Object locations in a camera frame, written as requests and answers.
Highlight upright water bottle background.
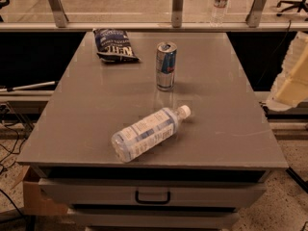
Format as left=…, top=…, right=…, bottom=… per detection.
left=210, top=0, right=229, bottom=27

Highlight grey lower drawer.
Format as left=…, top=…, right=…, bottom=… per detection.
left=67, top=209, right=240, bottom=229

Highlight dark blue chip bag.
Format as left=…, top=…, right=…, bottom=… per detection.
left=93, top=29, right=139, bottom=63

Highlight grey drawer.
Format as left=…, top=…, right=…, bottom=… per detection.
left=67, top=209, right=240, bottom=229
left=39, top=178, right=266, bottom=208

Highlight grey upper drawer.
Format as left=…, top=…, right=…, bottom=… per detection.
left=39, top=178, right=266, bottom=208

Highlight black drawer handle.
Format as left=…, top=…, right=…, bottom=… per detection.
left=135, top=191, right=171, bottom=205

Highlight black office chair right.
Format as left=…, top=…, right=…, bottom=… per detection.
left=276, top=0, right=308, bottom=16

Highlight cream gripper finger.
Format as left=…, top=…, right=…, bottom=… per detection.
left=266, top=32, right=308, bottom=111

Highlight metal railing frame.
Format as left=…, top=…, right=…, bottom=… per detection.
left=1, top=0, right=308, bottom=31

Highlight grey metal rod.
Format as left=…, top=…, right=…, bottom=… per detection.
left=0, top=81, right=59, bottom=92

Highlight black floor cables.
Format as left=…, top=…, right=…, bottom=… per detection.
left=0, top=103, right=35, bottom=175

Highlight clear plastic water bottle lying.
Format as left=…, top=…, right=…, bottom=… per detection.
left=112, top=105, right=191, bottom=163

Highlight red bull can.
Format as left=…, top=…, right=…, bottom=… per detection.
left=156, top=41, right=177, bottom=91

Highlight cardboard box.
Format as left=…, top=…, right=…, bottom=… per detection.
left=13, top=167, right=67, bottom=216

